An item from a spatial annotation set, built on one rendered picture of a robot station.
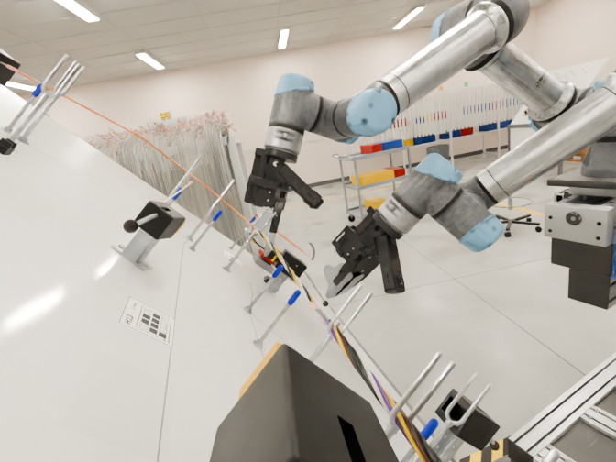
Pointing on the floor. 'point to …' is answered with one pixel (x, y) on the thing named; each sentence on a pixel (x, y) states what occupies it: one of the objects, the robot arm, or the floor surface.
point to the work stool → (514, 218)
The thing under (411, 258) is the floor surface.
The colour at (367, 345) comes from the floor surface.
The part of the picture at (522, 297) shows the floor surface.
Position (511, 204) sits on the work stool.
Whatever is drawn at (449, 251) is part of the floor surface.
